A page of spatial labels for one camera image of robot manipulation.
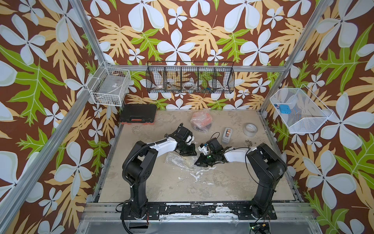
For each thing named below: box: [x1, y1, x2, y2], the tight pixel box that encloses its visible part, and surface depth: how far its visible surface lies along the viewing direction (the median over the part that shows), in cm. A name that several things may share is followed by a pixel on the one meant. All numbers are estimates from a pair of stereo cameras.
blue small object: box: [279, 104, 292, 115], surface depth 88 cm
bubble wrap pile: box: [165, 151, 209, 177], surface depth 90 cm
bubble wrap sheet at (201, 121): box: [190, 109, 213, 135], surface depth 107 cm
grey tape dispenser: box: [221, 127, 233, 144], surface depth 103 cm
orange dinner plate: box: [190, 111, 213, 131], surface depth 107 cm
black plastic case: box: [119, 103, 158, 124], surface depth 121 cm
